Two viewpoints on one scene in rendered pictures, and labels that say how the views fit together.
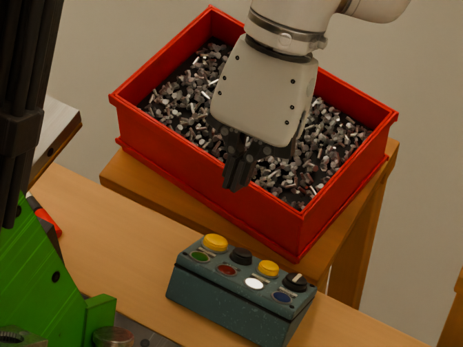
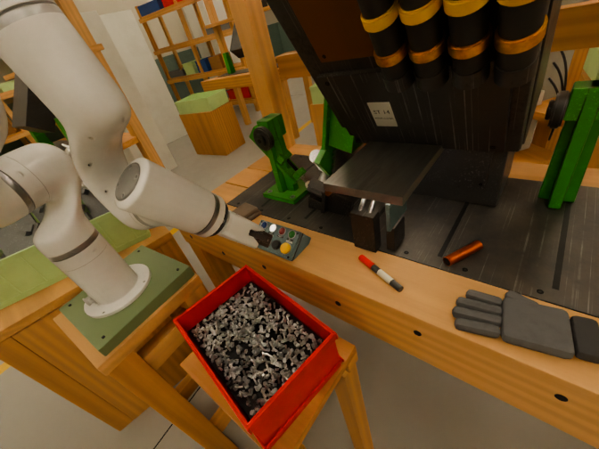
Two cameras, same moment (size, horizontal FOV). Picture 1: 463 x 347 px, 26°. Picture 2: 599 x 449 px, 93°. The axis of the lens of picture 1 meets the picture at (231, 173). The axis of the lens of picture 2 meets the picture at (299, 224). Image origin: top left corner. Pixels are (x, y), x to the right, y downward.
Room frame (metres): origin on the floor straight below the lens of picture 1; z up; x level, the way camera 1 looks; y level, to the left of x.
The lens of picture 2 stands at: (1.14, 0.24, 1.41)
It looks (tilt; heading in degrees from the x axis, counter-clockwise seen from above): 36 degrees down; 198
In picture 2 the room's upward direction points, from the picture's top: 16 degrees counter-clockwise
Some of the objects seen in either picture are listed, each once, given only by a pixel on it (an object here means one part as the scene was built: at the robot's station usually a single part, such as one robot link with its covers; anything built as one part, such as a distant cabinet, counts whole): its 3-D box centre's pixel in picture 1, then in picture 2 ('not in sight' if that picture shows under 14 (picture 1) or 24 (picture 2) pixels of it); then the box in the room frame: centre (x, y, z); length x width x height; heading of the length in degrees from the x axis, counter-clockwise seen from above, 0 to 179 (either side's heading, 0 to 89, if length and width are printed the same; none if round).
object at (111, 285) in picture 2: not in sight; (98, 268); (0.69, -0.49, 0.97); 0.19 x 0.19 x 0.18
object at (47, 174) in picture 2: not in sight; (50, 199); (0.66, -0.49, 1.19); 0.19 x 0.12 x 0.24; 169
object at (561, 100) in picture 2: not in sight; (555, 110); (0.44, 0.64, 1.12); 0.08 x 0.03 x 0.08; 150
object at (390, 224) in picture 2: not in sight; (397, 218); (0.57, 0.30, 0.97); 0.10 x 0.02 x 0.14; 150
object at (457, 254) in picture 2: not in sight; (463, 253); (0.64, 0.43, 0.91); 0.09 x 0.02 x 0.02; 122
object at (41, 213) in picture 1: (29, 200); (379, 272); (0.68, 0.25, 0.91); 0.13 x 0.02 x 0.02; 38
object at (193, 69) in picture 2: not in sight; (202, 54); (-5.30, -2.85, 1.13); 2.48 x 0.54 x 2.27; 68
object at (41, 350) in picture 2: not in sight; (129, 307); (0.39, -1.01, 0.39); 0.68 x 0.52 x 0.79; 140
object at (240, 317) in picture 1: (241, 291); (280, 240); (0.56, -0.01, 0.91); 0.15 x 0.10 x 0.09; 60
